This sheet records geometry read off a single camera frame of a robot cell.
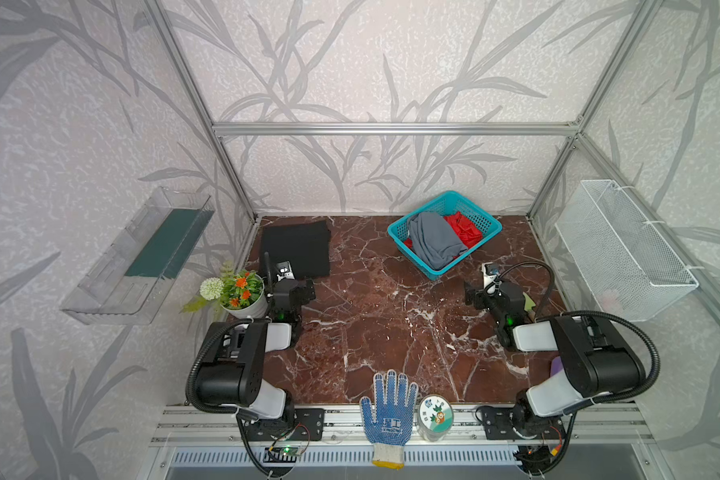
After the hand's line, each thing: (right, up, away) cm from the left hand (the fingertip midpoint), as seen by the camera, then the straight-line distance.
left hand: (294, 270), depth 94 cm
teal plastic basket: (+54, +24, +23) cm, 63 cm away
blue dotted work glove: (+30, -37, -20) cm, 52 cm away
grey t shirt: (+46, +10, +6) cm, 47 cm away
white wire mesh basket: (+81, +3, -31) cm, 87 cm away
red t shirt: (+59, +14, +14) cm, 62 cm away
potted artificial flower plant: (-11, -5, -15) cm, 19 cm away
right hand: (+60, 0, +1) cm, 60 cm away
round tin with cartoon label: (+40, -31, -26) cm, 57 cm away
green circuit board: (+5, -42, -22) cm, 48 cm away
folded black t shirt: (-1, +7, +18) cm, 19 cm away
